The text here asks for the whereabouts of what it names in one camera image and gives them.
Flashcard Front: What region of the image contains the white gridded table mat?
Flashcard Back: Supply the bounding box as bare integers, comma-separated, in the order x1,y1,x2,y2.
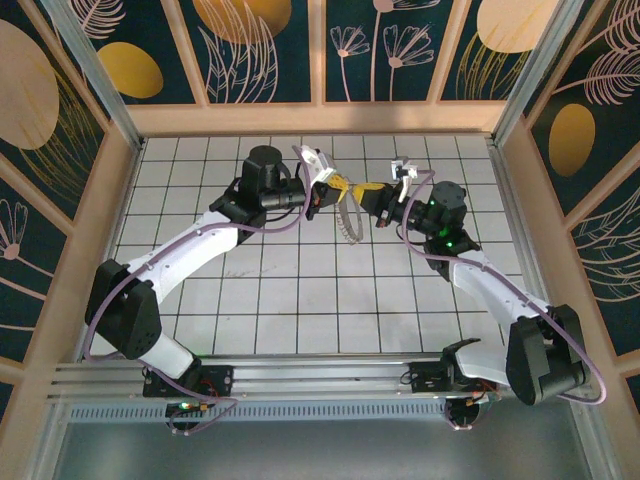
82,134,561,357

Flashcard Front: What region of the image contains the grey metal sheet panel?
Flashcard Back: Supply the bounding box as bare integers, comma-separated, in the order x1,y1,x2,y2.
47,394,619,480

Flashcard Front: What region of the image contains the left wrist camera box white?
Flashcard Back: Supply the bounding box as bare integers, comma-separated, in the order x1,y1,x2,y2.
296,143,336,190

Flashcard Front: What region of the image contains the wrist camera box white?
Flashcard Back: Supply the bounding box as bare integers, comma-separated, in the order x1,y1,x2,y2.
389,156,420,204
296,143,336,190

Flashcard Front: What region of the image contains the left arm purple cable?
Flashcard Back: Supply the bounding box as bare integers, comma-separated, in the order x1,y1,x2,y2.
82,144,247,437

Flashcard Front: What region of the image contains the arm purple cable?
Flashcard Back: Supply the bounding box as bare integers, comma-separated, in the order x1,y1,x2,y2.
398,168,609,406
82,144,247,437

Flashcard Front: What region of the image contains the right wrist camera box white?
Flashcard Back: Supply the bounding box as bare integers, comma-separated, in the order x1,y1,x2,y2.
389,156,420,204

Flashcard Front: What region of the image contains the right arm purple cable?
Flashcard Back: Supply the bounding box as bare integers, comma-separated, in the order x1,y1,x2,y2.
398,168,609,406

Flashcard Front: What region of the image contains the aluminium side rail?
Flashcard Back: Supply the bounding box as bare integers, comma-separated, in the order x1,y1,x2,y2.
485,137,569,357

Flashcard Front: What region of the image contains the aluminium corner post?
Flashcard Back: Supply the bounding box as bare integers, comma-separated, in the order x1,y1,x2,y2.
38,0,146,150
491,0,586,149

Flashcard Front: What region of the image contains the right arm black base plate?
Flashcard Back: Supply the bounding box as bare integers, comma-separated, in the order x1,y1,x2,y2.
402,360,502,395

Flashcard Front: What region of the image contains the aluminium mounting rail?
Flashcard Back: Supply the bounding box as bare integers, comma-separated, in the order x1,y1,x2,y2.
47,353,596,402

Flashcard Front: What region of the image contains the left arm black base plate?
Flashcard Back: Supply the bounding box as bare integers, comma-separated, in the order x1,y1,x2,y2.
142,363,236,399

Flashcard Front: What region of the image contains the slotted grey cable duct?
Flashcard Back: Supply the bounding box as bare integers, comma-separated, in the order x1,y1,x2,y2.
66,402,454,422

